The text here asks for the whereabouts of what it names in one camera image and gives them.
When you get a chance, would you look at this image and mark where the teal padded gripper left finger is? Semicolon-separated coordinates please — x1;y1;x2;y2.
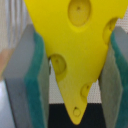
3;25;49;128

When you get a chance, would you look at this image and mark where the teal padded gripper right finger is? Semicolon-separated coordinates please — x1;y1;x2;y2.
99;27;128;128

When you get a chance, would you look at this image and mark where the yellow toy cheese wedge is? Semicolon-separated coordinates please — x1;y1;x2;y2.
24;0;128;124

